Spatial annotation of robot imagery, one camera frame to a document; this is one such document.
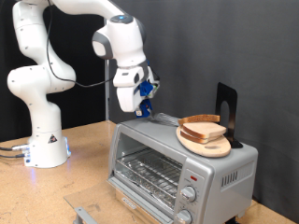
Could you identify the round wooden board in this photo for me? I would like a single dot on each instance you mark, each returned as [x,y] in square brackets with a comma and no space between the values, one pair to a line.
[211,151]

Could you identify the white bread slice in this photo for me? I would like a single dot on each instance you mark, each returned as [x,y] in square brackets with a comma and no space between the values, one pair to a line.
[199,118]

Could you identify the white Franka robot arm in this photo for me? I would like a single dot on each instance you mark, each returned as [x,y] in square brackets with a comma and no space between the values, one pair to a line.
[43,124]

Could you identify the toasted bread slice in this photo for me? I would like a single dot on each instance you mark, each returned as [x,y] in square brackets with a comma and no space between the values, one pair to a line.
[204,129]
[190,137]

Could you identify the black fabric backdrop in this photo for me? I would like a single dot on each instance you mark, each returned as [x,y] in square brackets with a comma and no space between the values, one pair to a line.
[84,102]

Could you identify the black metal bookend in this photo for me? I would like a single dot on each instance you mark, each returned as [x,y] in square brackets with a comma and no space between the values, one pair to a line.
[222,96]

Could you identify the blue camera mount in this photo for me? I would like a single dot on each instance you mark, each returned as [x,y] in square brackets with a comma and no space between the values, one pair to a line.
[145,88]

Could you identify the grey fabric backdrop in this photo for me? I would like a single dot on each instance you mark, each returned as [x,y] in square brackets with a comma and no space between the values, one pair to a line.
[249,46]

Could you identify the metal spatula with blue block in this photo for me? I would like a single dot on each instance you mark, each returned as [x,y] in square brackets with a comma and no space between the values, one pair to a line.
[146,107]

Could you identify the silver oven knob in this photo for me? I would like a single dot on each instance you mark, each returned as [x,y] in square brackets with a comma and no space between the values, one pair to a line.
[188,194]
[183,217]

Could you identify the silver toaster oven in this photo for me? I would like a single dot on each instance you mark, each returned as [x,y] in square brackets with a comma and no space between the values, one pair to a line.
[224,161]

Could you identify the silver metal pole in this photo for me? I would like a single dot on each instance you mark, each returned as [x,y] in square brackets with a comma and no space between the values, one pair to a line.
[107,99]

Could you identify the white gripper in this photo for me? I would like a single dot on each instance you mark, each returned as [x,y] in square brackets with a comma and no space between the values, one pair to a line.
[129,98]

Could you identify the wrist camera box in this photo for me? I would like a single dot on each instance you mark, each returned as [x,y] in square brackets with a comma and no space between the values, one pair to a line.
[154,87]

